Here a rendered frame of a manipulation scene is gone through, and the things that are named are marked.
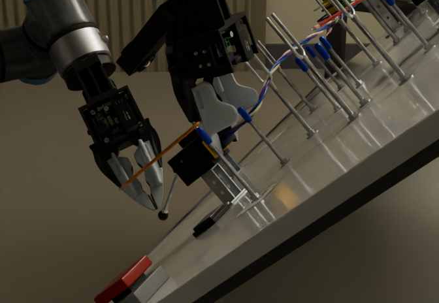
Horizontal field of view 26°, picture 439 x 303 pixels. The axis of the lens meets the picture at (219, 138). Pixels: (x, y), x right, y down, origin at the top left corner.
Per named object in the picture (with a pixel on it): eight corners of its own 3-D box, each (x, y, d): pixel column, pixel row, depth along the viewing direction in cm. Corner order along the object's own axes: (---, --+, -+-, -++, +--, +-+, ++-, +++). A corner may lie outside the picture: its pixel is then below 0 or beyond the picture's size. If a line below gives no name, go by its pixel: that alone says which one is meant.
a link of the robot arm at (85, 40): (54, 63, 133) (107, 39, 134) (67, 91, 132) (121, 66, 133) (44, 44, 126) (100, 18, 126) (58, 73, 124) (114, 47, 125)
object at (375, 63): (370, 70, 138) (308, -5, 138) (373, 66, 140) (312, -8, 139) (381, 63, 137) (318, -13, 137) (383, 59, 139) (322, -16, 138)
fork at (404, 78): (409, 79, 95) (319, -30, 95) (396, 88, 96) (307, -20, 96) (415, 72, 97) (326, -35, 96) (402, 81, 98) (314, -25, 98)
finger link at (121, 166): (131, 212, 120) (100, 149, 122) (136, 221, 126) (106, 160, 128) (153, 202, 120) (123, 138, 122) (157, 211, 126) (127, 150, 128)
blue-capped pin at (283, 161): (283, 164, 113) (237, 108, 112) (292, 158, 112) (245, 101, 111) (278, 169, 111) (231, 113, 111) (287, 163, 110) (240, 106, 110)
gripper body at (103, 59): (94, 148, 120) (55, 68, 123) (102, 165, 129) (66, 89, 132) (148, 122, 121) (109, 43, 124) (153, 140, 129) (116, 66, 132)
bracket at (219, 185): (236, 195, 121) (211, 165, 121) (248, 187, 120) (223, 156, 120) (220, 212, 118) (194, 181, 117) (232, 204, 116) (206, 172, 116)
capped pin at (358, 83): (366, 79, 130) (326, 31, 130) (361, 85, 129) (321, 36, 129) (359, 85, 131) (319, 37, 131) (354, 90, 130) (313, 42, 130)
